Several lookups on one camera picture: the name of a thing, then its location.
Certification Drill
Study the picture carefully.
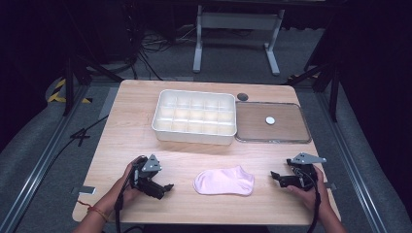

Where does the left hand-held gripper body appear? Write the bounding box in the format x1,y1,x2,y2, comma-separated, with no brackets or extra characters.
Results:
128,153,163,194

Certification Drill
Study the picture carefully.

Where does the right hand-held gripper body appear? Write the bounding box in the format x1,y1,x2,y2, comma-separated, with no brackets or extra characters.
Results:
286,151,327,192

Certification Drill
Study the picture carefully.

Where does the pink sock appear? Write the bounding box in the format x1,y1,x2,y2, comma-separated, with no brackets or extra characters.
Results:
192,165,256,197

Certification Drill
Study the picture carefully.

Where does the white divided storage box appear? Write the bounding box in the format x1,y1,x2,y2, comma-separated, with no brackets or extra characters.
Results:
151,88,238,146

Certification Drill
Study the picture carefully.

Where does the person's left hand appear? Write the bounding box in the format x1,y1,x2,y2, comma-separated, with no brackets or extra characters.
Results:
120,160,144,204

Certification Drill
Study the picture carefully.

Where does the person's right hand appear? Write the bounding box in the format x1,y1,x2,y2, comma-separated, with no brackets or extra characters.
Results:
286,165,328,212

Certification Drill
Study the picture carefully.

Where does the clear lid with white knob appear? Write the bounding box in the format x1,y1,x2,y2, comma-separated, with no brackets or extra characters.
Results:
234,101,313,145

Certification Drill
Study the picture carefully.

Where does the black tripod stand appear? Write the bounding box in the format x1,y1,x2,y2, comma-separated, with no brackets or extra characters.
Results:
284,61,342,123
61,52,124,117

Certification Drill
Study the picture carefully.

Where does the right hand-held gripper black cable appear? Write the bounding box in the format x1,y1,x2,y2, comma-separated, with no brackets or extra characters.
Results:
295,168,323,233

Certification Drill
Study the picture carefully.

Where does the aluminium floor rail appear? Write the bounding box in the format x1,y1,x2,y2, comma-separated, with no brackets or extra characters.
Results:
0,84,91,233
314,91,389,233

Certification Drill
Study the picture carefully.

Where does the red string bracelet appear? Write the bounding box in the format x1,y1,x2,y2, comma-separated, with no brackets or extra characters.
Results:
77,199,110,223

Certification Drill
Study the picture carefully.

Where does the black floor cable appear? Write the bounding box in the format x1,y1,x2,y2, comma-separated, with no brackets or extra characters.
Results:
48,114,110,169

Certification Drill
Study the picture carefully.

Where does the bundle of black floor cables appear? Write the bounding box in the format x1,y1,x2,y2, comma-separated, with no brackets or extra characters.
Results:
127,23,203,81

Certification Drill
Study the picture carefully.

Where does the white metal desk frame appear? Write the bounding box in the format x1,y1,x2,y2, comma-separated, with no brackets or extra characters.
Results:
192,4,287,77

